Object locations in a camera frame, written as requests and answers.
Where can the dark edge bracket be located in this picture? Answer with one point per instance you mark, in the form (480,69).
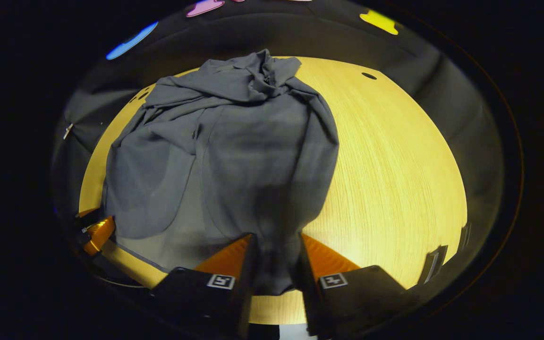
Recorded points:
(465,236)
(432,264)

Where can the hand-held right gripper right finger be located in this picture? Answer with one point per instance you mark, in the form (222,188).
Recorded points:
(306,293)

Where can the grey long-sleeved shirt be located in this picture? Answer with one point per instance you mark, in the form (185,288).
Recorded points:
(253,156)

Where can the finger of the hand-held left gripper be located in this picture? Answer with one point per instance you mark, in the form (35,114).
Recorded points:
(101,233)

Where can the silver cloth clip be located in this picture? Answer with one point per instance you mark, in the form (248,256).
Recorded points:
(67,131)

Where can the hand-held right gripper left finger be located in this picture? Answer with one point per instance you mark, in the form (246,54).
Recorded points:
(246,283)

